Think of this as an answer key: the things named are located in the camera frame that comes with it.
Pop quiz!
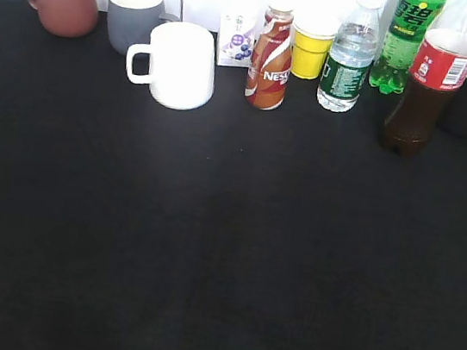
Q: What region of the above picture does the white ceramic mug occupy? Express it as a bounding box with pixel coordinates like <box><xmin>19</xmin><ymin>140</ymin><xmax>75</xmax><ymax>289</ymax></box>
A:
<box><xmin>125</xmin><ymin>22</ymin><xmax>215</xmax><ymax>110</ymax></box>

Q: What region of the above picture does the cola bottle red label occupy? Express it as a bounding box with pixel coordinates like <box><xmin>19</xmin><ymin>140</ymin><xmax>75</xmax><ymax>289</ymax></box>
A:
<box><xmin>379</xmin><ymin>0</ymin><xmax>467</xmax><ymax>157</ymax></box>

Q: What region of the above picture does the green Sprite bottle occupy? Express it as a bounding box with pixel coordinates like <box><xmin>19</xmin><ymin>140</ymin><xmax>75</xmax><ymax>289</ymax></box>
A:
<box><xmin>369</xmin><ymin>0</ymin><xmax>447</xmax><ymax>95</ymax></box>

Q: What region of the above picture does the brown Nescafe coffee bottle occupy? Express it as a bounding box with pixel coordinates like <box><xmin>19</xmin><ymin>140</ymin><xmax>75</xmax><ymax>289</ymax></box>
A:
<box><xmin>244</xmin><ymin>2</ymin><xmax>294</xmax><ymax>110</ymax></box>

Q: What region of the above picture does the white blueberry milk carton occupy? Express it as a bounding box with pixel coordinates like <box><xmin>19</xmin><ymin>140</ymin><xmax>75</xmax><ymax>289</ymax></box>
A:
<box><xmin>216</xmin><ymin>10</ymin><xmax>256</xmax><ymax>68</ymax></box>

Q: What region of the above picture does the clear water bottle green label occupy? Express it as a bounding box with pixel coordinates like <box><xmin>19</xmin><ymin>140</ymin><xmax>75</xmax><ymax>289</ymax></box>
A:
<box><xmin>317</xmin><ymin>0</ymin><xmax>384</xmax><ymax>113</ymax></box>

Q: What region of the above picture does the grey ceramic mug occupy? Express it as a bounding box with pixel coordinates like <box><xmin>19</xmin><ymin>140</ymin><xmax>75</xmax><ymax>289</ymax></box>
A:
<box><xmin>107</xmin><ymin>0</ymin><xmax>180</xmax><ymax>55</ymax></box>

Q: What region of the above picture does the brown ceramic mug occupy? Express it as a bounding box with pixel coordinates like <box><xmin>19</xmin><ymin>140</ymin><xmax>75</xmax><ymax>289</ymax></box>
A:
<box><xmin>28</xmin><ymin>0</ymin><xmax>99</xmax><ymax>38</ymax></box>

